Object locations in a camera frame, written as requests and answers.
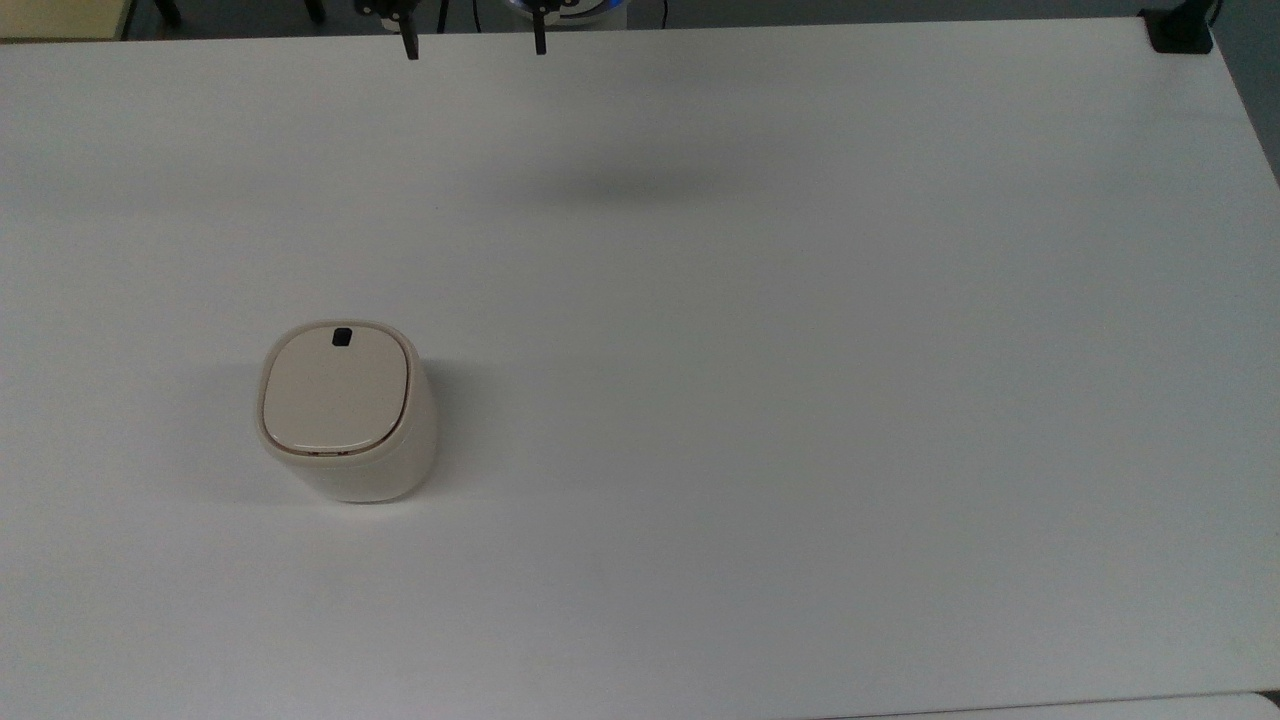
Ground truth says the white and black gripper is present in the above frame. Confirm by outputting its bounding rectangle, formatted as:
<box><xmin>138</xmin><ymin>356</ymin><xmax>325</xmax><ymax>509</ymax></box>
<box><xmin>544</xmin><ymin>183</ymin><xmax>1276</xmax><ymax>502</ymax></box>
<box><xmin>355</xmin><ymin>0</ymin><xmax>566</xmax><ymax>61</ymax></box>

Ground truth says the beige trash bin with lid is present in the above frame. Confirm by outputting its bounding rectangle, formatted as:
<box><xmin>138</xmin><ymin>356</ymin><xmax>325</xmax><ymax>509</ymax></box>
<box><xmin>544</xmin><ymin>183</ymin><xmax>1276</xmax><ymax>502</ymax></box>
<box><xmin>255</xmin><ymin>320</ymin><xmax>438</xmax><ymax>504</ymax></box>

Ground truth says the light wooden board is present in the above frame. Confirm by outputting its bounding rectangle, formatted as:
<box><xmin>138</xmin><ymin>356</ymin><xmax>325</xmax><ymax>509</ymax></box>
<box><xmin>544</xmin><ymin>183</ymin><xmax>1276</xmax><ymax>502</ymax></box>
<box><xmin>0</xmin><ymin>0</ymin><xmax>137</xmax><ymax>43</ymax></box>

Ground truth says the black table clamp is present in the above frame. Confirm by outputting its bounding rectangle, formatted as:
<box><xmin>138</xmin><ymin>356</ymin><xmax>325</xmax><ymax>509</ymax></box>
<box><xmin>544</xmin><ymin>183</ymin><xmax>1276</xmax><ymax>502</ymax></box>
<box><xmin>1140</xmin><ymin>0</ymin><xmax>1223</xmax><ymax>55</ymax></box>

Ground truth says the white adjacent table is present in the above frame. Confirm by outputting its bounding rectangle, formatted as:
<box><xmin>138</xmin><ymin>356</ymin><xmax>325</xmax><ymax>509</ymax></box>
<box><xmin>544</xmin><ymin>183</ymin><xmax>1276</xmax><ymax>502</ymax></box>
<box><xmin>820</xmin><ymin>692</ymin><xmax>1280</xmax><ymax>720</ymax></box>

